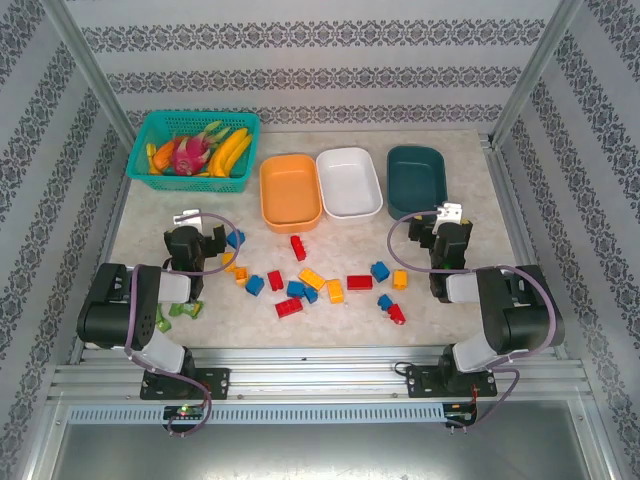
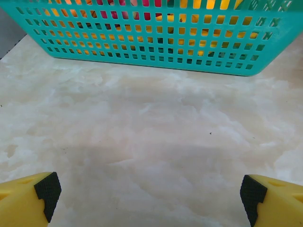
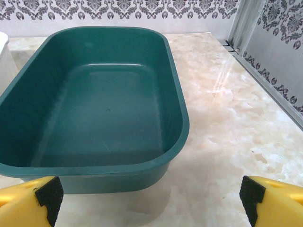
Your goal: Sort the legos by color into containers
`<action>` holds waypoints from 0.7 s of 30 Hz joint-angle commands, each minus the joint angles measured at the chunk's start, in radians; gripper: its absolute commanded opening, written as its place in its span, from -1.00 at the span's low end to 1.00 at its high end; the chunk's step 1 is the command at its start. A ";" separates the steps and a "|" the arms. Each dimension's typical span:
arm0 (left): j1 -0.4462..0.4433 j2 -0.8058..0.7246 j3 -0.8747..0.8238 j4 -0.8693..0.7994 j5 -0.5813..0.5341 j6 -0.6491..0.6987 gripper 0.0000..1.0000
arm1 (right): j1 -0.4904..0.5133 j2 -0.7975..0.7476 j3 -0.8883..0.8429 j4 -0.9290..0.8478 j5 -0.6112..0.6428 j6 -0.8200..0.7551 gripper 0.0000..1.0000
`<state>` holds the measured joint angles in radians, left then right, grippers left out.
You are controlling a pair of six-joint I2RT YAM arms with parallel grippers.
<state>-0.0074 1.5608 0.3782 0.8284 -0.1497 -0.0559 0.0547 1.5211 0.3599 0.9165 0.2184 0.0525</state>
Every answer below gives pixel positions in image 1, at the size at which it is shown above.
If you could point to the blue lego brick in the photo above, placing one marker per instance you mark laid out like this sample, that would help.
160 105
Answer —
255 286
380 271
295 289
236 239
385 302
311 294

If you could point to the yellow lego brick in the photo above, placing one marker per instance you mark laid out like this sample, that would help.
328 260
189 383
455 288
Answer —
241 276
400 279
228 262
312 278
334 292

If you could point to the red lego brick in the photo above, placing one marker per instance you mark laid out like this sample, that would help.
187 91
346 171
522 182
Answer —
298 248
275 280
289 307
397 314
360 282

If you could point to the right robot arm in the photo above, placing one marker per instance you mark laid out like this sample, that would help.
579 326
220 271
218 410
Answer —
525 320

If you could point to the dark teal plastic container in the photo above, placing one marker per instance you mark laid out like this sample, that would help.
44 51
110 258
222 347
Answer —
416 177

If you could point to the teal plastic basket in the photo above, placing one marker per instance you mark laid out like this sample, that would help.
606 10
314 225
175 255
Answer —
200 184

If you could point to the white plastic container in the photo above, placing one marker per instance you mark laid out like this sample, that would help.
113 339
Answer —
350 182

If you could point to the orange plastic container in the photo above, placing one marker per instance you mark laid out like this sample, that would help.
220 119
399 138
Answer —
290 192

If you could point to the yellow toy banana bunch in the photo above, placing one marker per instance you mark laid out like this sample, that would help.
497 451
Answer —
227 152

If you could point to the pink toy dragon fruit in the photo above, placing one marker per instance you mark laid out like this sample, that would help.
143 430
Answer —
187 154

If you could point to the orange toy fruit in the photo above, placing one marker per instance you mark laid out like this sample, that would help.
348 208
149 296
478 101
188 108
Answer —
162 155

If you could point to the small yellow toy fruit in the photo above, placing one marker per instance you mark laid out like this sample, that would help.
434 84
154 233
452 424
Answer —
150 156

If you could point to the small circuit board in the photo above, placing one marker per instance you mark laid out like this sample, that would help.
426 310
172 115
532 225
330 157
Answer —
184 412
460 417

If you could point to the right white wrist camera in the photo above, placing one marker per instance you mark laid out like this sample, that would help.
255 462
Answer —
448 214

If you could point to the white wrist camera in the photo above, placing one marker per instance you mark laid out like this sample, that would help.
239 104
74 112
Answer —
187 217
448 214

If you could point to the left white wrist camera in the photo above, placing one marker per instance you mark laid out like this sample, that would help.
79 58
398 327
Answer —
187 217

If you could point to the aluminium side rail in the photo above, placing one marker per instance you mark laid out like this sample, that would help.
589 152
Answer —
112 225
507 200

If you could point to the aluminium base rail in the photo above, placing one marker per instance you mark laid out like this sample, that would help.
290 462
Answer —
320 375

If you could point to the aluminium frame post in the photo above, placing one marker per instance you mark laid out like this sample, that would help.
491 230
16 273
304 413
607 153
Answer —
90 65
535 65

